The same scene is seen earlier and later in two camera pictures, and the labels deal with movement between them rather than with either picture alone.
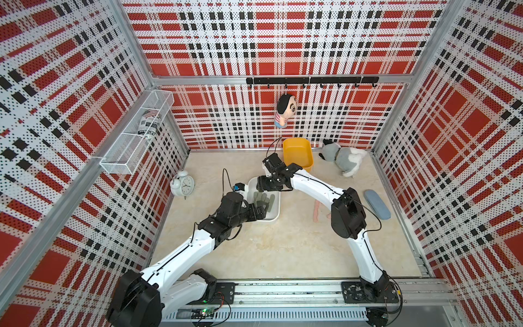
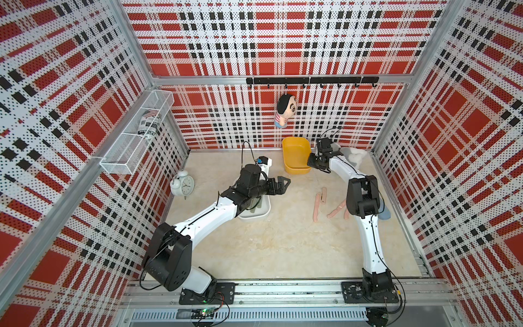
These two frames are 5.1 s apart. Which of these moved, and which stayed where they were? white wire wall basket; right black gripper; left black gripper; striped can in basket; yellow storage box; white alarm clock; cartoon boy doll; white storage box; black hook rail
Moved: white storage box; right black gripper; left black gripper
Stayed: striped can in basket; black hook rail; cartoon boy doll; yellow storage box; white alarm clock; white wire wall basket
